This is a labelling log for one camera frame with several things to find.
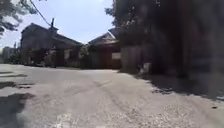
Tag pole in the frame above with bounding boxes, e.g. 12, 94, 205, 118
49, 17, 56, 33

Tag building with red front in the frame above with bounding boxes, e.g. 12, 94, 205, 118
87, 28, 123, 70

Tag overhead wires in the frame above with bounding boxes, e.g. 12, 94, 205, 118
29, 0, 53, 28

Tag building with dark roof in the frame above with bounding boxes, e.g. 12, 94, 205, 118
19, 22, 85, 68

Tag grey fence wall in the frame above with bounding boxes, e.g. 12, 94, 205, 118
119, 44, 151, 74

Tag grey concrete road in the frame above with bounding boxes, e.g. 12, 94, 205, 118
0, 63, 224, 128

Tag leafy tree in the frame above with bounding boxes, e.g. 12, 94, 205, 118
0, 0, 38, 36

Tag large dark tree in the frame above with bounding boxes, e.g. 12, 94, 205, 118
104, 0, 224, 81

